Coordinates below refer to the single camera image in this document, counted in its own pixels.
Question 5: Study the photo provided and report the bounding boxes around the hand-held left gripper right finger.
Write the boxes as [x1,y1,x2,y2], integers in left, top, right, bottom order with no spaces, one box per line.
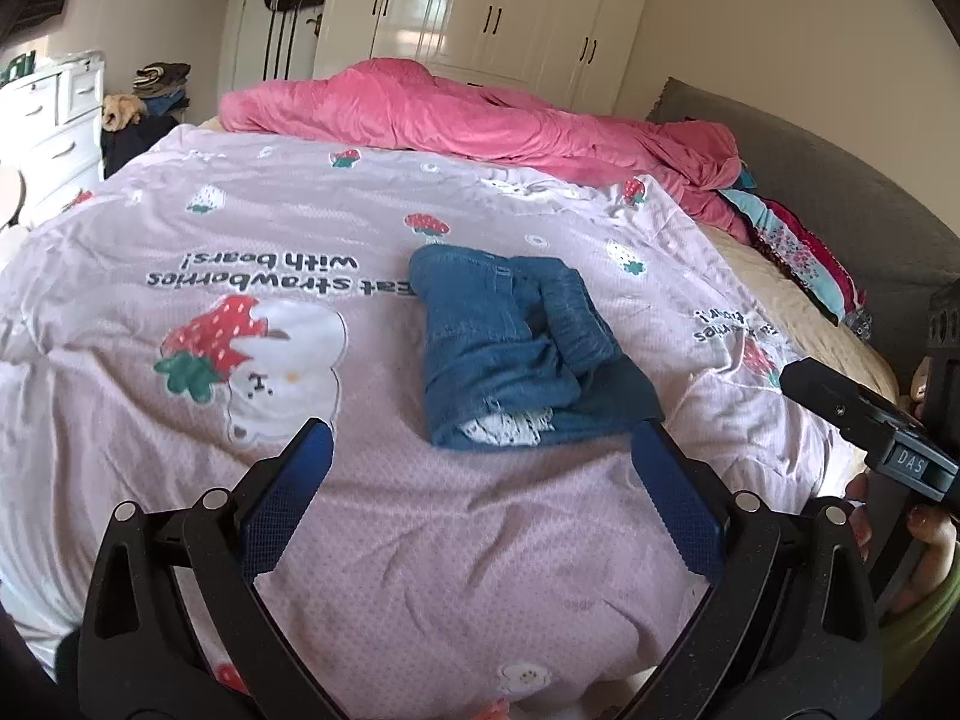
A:
[628,418,884,720]

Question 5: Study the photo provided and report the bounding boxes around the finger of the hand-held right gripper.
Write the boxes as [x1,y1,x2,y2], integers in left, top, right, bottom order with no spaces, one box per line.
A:
[778,358,901,460]

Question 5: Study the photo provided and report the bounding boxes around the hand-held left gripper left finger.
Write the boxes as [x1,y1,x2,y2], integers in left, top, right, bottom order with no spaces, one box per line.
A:
[77,416,347,720]

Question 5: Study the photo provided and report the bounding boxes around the blue denim jeans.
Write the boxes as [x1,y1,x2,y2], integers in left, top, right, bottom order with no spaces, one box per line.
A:
[408,243,666,453]

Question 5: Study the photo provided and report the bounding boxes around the person's right forearm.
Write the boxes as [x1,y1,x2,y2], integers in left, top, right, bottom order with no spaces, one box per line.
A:
[874,561,960,685]

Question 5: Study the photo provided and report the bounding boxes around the person's right hand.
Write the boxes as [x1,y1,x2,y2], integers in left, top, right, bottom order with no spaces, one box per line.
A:
[845,469,960,616]

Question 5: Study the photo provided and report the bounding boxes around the beige bed sheet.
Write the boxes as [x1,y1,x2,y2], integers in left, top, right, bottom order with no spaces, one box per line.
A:
[701,223,901,407]

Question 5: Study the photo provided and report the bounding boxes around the pile of colourful floral cloths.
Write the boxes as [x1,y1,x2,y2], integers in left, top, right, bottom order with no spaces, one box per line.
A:
[715,165,872,329]

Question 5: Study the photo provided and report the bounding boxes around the lilac strawberry printed blanket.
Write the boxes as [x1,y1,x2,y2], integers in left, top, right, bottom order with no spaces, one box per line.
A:
[0,122,863,720]

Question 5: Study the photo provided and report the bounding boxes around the grey upholstered headboard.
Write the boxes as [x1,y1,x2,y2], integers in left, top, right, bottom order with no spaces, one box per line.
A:
[643,76,960,365]

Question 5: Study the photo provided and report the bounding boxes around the pink blanket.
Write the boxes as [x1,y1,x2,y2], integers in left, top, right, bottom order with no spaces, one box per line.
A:
[218,58,760,231]

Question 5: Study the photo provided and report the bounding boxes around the brown plush toy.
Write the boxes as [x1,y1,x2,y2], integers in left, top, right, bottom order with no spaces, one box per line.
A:
[101,93,145,131]

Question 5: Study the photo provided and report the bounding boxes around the white dresser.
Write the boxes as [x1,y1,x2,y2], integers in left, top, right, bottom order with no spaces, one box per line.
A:
[0,51,107,230]

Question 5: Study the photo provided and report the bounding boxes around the pile of folded dark clothes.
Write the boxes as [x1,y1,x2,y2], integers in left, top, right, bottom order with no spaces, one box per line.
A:
[133,61,193,119]

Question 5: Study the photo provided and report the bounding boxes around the white door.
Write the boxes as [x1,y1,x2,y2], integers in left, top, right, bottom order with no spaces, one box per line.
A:
[220,0,325,93]

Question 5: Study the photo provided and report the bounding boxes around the white wardrobe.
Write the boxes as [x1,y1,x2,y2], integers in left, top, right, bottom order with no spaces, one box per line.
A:
[311,0,662,119]

